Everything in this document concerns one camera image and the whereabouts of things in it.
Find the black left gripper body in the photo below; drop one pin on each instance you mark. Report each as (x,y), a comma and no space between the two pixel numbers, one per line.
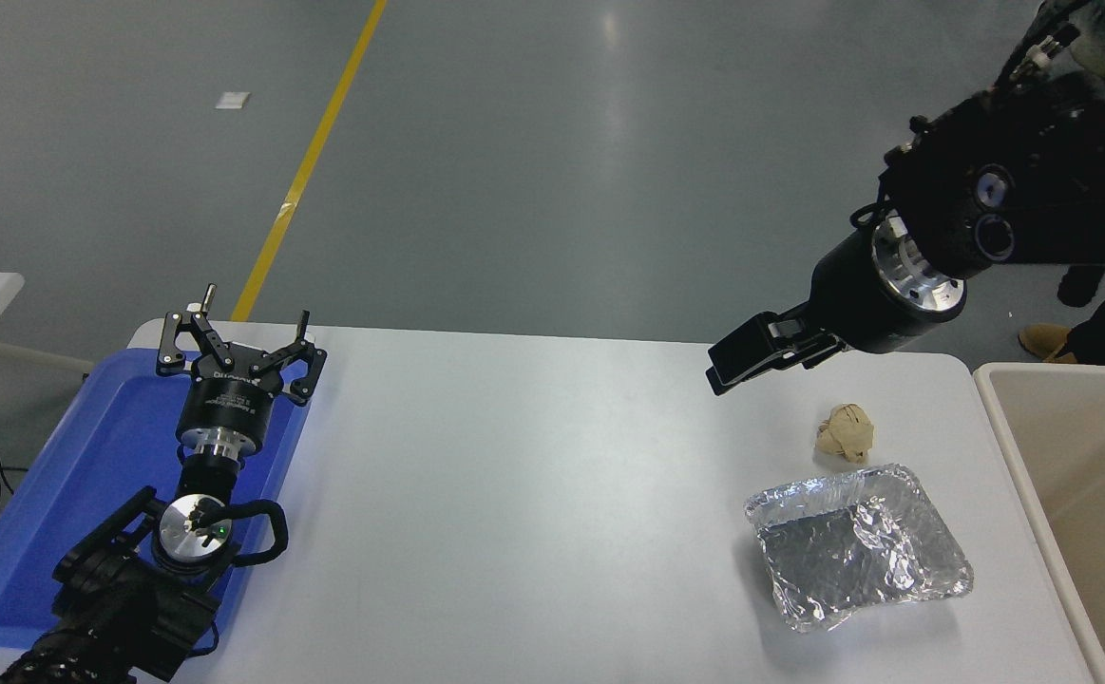
(224,404)

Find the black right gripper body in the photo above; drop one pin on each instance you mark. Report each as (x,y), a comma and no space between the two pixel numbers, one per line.
(856,294)

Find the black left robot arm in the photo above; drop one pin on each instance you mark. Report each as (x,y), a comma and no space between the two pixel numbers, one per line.
(115,608)

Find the crumpled tan paper ball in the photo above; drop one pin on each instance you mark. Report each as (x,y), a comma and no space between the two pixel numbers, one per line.
(845,432)

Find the blue plastic tray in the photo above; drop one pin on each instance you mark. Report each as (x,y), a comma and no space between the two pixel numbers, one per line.
(86,475)

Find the silver foil tray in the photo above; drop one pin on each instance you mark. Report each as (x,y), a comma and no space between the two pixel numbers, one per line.
(856,551)

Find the large pale bin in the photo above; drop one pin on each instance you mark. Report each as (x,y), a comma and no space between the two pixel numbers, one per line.
(1094,494)

